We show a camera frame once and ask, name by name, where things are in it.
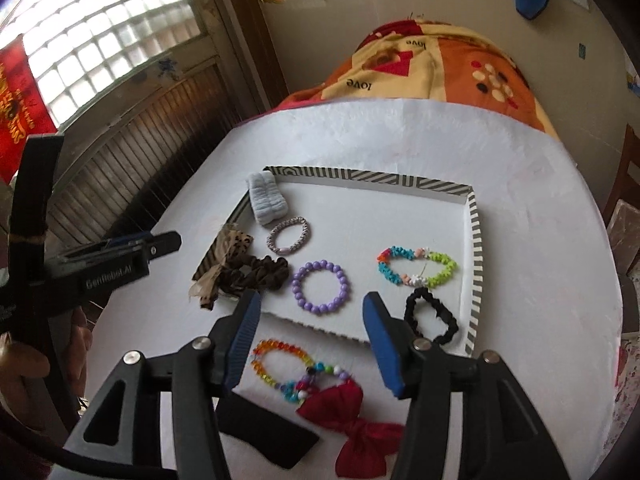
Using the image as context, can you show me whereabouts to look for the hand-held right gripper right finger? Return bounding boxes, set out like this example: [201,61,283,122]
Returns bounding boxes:
[362,291,571,480]

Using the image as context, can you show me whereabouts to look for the striped shallow tray box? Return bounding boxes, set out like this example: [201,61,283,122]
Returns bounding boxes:
[192,165,486,358]

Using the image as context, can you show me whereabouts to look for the light blue scrunchie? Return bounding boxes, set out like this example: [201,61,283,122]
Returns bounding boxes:
[246,170,290,225]

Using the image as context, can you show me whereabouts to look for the black scrunchie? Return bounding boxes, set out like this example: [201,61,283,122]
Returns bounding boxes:
[404,287,460,346]

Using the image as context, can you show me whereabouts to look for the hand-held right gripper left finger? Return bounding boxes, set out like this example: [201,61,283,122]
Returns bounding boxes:
[62,290,263,480]

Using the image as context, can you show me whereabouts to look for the orange printed blanket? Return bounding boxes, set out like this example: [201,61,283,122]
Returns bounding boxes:
[277,19,558,146]

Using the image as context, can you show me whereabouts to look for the glass block window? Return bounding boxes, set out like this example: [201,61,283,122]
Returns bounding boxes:
[0,0,211,128]

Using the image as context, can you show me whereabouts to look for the purple white woven bracelet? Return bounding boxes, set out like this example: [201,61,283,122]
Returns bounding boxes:
[266,216,312,256]

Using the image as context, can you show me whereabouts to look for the rainbow crystal bead bracelet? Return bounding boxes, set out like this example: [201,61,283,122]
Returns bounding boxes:
[251,338,316,391]

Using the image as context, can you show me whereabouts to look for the purple bead bracelet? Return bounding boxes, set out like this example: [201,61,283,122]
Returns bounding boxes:
[291,259,352,316]

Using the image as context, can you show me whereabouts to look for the red fabric bow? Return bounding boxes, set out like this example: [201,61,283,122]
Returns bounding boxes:
[296,379,406,478]

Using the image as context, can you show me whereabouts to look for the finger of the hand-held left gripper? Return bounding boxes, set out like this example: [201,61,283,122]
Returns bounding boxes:
[107,231,182,261]

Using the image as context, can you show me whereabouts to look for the wooden chair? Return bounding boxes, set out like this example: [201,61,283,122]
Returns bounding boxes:
[602,125,640,281]

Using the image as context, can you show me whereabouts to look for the wooden slatted door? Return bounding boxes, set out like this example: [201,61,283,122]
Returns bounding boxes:
[45,60,261,251]

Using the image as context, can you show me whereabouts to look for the floral cloth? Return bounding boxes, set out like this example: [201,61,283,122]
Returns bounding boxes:
[605,330,640,461]

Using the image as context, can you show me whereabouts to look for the brown leopard ribbon scrunchie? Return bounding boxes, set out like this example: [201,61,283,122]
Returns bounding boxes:
[187,227,291,311]

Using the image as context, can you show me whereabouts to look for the colourful bead bracelets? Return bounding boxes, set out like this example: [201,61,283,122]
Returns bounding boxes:
[375,246,458,288]

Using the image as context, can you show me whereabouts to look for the red hanging banner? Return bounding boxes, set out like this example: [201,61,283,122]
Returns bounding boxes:
[0,35,58,183]

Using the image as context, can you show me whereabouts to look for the mixed colour bead bracelet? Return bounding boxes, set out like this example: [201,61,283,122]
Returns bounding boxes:
[280,362,353,405]

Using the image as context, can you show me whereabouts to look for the black flat cloth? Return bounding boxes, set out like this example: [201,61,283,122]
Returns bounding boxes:
[216,391,321,470]

